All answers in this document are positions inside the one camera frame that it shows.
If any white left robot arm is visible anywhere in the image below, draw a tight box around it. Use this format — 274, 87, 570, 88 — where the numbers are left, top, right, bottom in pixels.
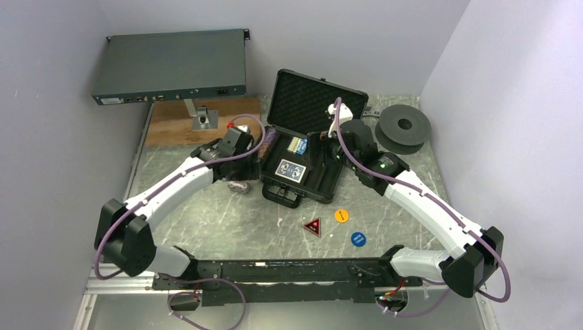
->
93, 126, 259, 289

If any wooden board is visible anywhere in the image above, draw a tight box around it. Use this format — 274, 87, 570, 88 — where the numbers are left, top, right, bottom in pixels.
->
145, 97, 261, 147

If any orange round button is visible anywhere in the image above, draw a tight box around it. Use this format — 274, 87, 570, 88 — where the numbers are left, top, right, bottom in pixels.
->
334, 209, 350, 223

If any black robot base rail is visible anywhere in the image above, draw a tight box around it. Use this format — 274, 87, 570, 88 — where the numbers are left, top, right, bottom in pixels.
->
152, 257, 422, 307

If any grey metal stand bracket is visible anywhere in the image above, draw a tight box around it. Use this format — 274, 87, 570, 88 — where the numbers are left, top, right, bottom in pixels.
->
184, 99, 219, 131

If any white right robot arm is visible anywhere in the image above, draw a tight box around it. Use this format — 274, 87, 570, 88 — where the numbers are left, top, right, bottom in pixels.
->
305, 120, 512, 303

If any blue patterned card deck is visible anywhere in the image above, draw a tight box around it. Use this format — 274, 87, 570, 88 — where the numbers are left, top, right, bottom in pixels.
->
274, 159, 307, 184

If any black poker set case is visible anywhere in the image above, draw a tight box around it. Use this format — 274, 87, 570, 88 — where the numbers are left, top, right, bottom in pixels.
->
258, 68, 370, 210

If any purple chip stack in case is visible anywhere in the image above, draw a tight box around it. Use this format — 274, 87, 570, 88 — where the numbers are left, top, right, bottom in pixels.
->
258, 127, 278, 160

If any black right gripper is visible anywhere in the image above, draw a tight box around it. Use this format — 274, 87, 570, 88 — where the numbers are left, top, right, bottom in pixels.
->
302, 129, 360, 171

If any blue card deck box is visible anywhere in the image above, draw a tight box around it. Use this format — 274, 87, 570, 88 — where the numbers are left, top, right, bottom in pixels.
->
287, 137, 307, 155

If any orange blue chip stack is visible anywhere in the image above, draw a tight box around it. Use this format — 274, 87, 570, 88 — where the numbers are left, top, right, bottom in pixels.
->
228, 181, 251, 194

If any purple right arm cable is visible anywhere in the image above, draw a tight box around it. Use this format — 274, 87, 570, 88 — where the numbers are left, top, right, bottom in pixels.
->
327, 96, 512, 319

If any grey network switch box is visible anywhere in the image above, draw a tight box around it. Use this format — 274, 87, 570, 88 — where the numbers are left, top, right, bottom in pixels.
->
91, 28, 250, 105

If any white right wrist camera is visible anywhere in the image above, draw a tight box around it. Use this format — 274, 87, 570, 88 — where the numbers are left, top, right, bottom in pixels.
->
327, 103, 353, 124

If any red handled clamp tool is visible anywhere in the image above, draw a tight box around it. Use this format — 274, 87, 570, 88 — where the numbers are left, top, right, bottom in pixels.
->
361, 106, 381, 118

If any grey filament spool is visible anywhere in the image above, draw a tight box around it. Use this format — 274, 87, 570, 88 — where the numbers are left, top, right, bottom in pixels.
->
374, 104, 432, 155

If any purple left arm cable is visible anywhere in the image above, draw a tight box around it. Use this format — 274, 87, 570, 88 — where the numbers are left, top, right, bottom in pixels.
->
93, 113, 267, 330

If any red triangular dealer button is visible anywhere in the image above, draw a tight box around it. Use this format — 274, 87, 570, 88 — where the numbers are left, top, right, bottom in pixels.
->
302, 217, 321, 237

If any blue big blind button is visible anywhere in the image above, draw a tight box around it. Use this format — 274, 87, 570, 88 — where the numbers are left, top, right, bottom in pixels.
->
351, 232, 367, 248

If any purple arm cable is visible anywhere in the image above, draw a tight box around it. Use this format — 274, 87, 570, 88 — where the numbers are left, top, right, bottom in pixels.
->
93, 113, 267, 330
327, 96, 512, 319

